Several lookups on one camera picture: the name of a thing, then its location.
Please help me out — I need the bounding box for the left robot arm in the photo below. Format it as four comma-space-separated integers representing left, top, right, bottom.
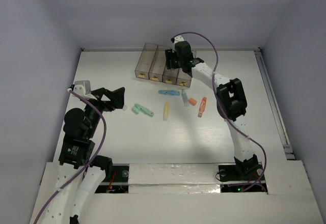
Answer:
34, 81, 125, 223

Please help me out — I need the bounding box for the yellow highlighter marker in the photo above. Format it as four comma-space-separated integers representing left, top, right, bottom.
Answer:
163, 102, 169, 121

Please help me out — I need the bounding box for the silver foil front rail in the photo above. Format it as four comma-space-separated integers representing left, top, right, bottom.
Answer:
128, 163, 221, 194

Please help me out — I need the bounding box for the green correction tape pen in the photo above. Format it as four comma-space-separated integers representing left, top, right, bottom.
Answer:
131, 103, 154, 117

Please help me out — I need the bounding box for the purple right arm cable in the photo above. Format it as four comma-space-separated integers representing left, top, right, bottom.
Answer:
178, 31, 268, 192

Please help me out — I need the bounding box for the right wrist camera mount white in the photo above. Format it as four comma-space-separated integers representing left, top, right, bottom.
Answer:
171, 35, 184, 51

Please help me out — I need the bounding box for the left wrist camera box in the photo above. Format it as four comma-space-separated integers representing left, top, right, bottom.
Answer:
73, 80, 91, 96

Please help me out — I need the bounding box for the orange correction tape pen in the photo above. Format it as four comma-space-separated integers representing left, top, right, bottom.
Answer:
198, 97, 207, 118

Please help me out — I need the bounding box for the orange marker cap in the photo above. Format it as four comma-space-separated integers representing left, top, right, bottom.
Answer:
188, 98, 197, 106

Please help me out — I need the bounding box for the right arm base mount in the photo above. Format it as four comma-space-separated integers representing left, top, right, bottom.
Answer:
215, 154, 267, 193

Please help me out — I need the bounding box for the blue correction tape pen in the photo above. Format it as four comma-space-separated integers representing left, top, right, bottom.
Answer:
158, 90, 181, 96

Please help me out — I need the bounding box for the green highlighter marker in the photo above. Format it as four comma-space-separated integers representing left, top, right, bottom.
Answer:
181, 90, 189, 107

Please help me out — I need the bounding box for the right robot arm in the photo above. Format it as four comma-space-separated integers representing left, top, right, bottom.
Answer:
165, 36, 261, 182

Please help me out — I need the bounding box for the smoked drawer box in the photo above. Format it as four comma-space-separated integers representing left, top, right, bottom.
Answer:
135, 43, 158, 79
163, 66, 179, 85
176, 68, 192, 88
149, 45, 170, 81

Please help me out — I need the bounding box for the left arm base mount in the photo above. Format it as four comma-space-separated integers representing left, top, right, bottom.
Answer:
91, 155, 129, 193

